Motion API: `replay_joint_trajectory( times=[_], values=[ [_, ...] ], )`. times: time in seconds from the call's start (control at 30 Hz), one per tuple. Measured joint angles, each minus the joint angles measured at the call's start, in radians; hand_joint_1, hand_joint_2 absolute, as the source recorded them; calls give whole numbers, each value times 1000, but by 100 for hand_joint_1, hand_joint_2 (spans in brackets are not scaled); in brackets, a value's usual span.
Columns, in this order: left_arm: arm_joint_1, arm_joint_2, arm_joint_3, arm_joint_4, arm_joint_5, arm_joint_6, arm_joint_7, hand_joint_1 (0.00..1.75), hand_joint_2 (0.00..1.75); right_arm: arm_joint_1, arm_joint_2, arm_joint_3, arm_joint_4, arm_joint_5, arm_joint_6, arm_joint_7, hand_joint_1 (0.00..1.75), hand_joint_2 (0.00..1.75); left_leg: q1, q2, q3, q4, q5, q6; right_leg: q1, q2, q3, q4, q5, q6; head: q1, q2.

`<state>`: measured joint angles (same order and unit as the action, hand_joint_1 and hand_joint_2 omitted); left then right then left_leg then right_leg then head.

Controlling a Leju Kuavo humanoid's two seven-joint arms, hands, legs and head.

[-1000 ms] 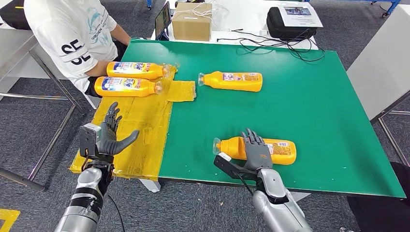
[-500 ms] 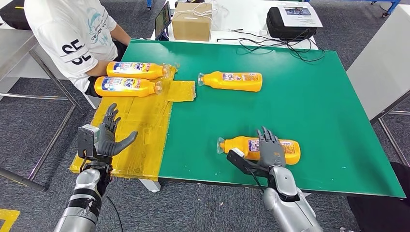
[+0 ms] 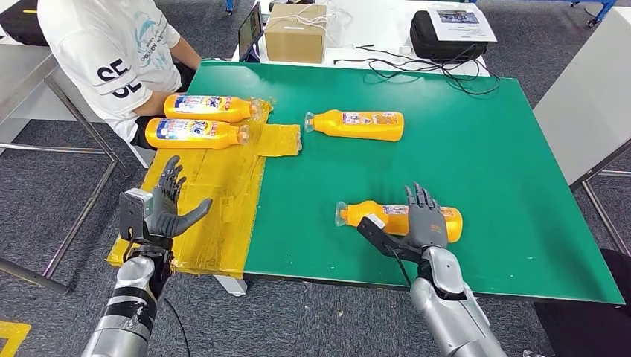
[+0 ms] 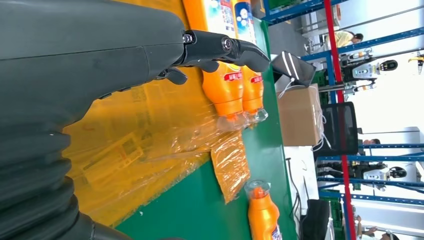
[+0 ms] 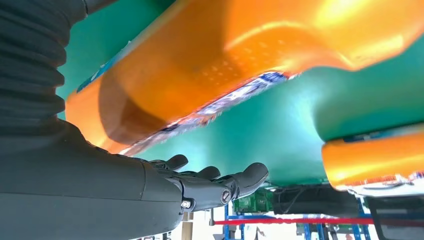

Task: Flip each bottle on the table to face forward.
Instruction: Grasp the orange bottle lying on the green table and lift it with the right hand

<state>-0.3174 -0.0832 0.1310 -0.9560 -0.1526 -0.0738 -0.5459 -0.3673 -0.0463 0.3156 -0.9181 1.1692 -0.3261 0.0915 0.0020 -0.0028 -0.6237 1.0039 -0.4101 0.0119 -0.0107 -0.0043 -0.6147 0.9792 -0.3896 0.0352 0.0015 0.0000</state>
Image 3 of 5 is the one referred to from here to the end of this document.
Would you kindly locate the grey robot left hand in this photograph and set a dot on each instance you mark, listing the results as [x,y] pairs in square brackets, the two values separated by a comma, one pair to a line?
[165,219]

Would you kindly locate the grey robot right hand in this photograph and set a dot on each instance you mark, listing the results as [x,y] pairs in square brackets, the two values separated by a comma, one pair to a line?
[426,226]

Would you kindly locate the orange detergent bottle clear cap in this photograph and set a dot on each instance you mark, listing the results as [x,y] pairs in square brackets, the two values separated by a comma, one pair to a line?
[335,125]
[227,138]
[241,112]
[394,224]

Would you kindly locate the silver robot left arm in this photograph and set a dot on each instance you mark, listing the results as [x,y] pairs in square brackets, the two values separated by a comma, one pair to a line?
[128,315]

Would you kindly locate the person's left forearm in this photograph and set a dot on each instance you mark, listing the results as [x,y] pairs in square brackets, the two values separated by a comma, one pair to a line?
[187,54]

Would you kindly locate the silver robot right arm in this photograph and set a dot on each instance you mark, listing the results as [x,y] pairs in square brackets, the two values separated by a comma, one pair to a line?
[453,320]

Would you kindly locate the person's right forearm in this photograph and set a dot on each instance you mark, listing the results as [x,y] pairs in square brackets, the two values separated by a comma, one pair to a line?
[153,104]

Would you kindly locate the green table mat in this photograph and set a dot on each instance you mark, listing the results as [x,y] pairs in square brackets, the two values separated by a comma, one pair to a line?
[468,197]

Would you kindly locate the white table foot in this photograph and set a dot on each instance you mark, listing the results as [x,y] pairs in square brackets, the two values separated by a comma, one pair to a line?
[234,287]

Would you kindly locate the yellow taped mat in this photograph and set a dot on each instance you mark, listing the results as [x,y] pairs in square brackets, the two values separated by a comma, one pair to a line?
[281,140]

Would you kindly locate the white power adapter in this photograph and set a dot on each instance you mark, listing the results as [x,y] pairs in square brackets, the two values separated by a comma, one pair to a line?
[406,49]

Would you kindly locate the person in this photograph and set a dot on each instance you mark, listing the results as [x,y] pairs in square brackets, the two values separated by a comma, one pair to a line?
[108,49]

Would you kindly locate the black carrying case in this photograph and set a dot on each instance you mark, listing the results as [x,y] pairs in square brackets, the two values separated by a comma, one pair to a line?
[430,47]

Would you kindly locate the yellow floor tape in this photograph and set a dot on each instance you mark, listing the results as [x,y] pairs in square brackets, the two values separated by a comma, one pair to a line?
[19,329]

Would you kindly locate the person's leg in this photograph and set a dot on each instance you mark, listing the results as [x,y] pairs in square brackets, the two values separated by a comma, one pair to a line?
[591,325]

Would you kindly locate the grey steel table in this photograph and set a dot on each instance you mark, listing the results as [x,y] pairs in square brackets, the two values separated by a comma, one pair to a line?
[24,79]

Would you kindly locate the white printed paper sheet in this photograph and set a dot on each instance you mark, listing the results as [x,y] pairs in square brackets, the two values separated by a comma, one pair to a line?
[464,29]

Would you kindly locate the pale grey desk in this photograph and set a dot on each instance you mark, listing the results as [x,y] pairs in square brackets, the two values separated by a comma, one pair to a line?
[586,98]

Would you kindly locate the white table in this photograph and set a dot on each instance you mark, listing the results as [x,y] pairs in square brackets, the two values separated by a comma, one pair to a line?
[380,25]

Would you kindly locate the black tablet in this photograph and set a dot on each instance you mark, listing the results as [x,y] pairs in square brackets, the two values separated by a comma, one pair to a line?
[250,28]

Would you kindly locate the brown cardboard box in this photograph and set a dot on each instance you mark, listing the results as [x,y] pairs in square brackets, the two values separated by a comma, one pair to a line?
[296,44]

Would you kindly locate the blue metal leg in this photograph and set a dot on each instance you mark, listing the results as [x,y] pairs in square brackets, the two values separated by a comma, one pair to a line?
[230,6]

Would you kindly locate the black bag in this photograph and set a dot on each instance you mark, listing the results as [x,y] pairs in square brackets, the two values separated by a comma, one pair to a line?
[19,24]

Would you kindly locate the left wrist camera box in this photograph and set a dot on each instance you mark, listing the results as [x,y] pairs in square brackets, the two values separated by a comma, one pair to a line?
[130,217]

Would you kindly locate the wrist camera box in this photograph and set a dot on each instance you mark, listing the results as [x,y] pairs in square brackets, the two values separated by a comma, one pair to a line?
[379,239]
[130,217]

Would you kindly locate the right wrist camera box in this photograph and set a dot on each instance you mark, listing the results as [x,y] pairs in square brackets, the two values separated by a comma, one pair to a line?
[379,239]

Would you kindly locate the blue cart frame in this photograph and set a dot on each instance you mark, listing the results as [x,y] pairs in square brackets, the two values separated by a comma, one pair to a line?
[604,10]

